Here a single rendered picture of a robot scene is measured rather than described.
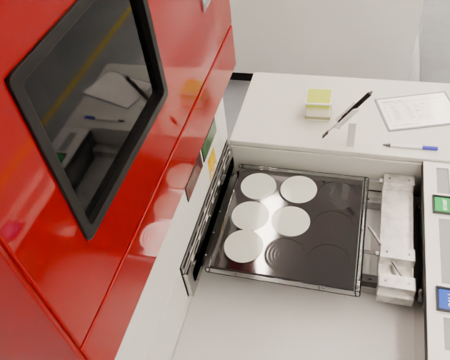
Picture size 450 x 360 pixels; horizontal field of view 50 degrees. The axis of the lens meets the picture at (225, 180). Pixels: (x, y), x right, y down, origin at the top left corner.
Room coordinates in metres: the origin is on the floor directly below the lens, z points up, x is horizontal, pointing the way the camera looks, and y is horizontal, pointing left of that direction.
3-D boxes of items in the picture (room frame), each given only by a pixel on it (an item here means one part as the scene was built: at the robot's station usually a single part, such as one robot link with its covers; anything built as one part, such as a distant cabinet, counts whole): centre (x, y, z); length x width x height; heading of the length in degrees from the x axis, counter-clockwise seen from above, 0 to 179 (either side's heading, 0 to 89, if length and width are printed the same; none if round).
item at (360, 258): (0.72, -0.32, 0.90); 0.38 x 0.01 x 0.01; 160
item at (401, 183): (0.86, -0.47, 0.89); 0.08 x 0.03 x 0.03; 70
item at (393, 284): (0.56, -0.35, 0.89); 0.08 x 0.03 x 0.03; 70
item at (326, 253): (0.78, -0.15, 0.90); 0.34 x 0.34 x 0.01; 70
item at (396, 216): (0.71, -0.41, 0.87); 0.36 x 0.08 x 0.03; 160
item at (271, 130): (1.11, -0.38, 0.89); 0.62 x 0.35 x 0.14; 70
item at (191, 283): (0.84, 0.05, 0.89); 0.44 x 0.02 x 0.10; 160
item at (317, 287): (0.61, -0.09, 0.90); 0.37 x 0.01 x 0.01; 70
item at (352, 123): (0.98, -0.34, 1.03); 0.06 x 0.04 x 0.13; 70
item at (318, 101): (1.11, -0.30, 1.00); 0.07 x 0.07 x 0.07; 72
